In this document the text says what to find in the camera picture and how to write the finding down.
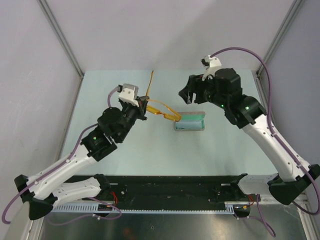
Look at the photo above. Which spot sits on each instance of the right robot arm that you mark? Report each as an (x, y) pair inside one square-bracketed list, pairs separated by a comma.
[(224, 90)]

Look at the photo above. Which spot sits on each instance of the right aluminium frame post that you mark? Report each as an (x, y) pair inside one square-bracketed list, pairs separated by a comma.
[(283, 29)]

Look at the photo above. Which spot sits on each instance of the left aluminium frame post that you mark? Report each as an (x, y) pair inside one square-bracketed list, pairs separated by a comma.
[(57, 30)]

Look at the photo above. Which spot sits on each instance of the grey glasses case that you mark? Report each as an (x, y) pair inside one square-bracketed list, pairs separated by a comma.
[(192, 115)]

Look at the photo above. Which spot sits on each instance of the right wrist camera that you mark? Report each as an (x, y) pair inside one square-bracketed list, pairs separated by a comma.
[(211, 64)]

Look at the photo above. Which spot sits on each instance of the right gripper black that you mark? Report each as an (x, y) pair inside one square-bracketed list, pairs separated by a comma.
[(194, 85)]

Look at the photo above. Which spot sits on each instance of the grey slotted cable duct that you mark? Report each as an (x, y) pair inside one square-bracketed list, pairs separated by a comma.
[(98, 208)]

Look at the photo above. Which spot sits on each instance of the blue cleaning cloth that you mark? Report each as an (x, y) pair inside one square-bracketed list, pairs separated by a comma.
[(189, 125)]

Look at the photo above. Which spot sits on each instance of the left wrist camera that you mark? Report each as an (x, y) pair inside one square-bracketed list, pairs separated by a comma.
[(129, 94)]

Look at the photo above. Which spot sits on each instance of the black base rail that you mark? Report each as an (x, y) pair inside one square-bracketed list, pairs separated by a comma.
[(174, 192)]

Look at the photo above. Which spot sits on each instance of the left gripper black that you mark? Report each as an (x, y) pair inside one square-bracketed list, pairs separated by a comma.
[(141, 109)]

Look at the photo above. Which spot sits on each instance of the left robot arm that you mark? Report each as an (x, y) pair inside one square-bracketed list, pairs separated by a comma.
[(48, 189)]

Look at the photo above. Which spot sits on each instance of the aluminium frame post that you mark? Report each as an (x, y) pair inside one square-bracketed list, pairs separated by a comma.
[(283, 29), (57, 30)]

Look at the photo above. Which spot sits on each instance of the orange sunglasses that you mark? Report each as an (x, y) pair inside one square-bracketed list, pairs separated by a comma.
[(173, 116)]

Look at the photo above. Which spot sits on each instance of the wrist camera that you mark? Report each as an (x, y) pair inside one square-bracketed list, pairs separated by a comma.
[(129, 94), (211, 64)]

